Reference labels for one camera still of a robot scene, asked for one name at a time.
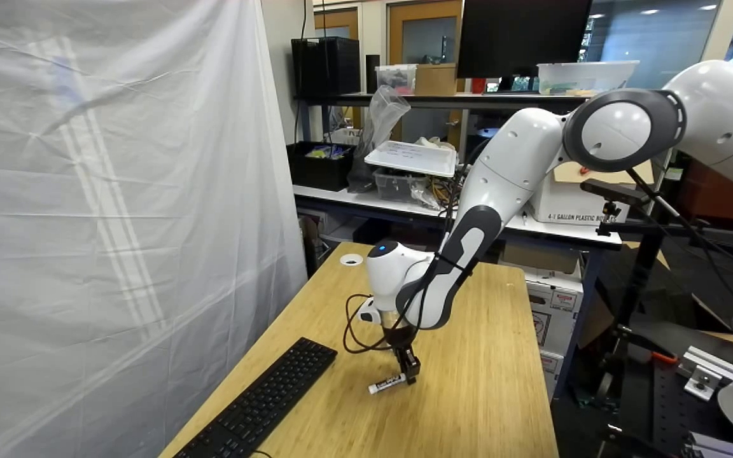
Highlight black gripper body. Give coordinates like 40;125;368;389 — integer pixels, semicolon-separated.
381;322;416;364

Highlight marker with black cap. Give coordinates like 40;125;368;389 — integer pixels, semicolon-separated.
367;375;409;399

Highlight white workbench shelf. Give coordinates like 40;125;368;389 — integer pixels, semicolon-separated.
292;184;625;250

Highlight black computer keyboard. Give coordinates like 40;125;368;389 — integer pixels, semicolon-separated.
172;335;341;458

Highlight white printed cardboard box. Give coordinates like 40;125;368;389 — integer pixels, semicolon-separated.
521;266;584;377

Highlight white flat tray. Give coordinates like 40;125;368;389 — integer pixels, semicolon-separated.
364;138;460;180

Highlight black storage bin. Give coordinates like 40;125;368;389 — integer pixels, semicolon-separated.
284;139;358;193

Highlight clear plastic bag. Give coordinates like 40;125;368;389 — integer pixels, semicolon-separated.
362;84;414;158

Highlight white box with cardboard lid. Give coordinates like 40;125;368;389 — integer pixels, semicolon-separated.
527;158;656;227

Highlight small clear plastic container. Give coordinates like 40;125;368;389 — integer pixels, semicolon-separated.
374;63;419;97

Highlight small brown cardboard box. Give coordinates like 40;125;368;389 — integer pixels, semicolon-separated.
412;62;463;97

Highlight black stacked boxes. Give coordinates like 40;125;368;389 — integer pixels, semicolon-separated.
290;36;362;100

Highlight white translucent curtain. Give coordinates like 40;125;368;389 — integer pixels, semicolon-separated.
0;0;309;458

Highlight clear lidded plastic container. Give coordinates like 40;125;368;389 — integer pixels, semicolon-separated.
536;59;640;97

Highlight black monitor screen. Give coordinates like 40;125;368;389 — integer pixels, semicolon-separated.
456;0;596;82

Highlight brown wooden cabinet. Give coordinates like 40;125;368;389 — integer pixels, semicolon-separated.
678;158;733;230

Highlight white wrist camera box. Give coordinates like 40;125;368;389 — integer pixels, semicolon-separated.
356;294;387;329

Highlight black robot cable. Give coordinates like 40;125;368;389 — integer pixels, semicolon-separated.
341;251;488;357

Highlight orange handled tool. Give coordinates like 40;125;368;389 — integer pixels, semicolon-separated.
649;349;682;369

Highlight black camera tripod stand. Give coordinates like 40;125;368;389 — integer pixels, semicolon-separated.
579;168;733;413

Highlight silver metal bracket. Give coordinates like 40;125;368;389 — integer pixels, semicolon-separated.
682;343;733;405

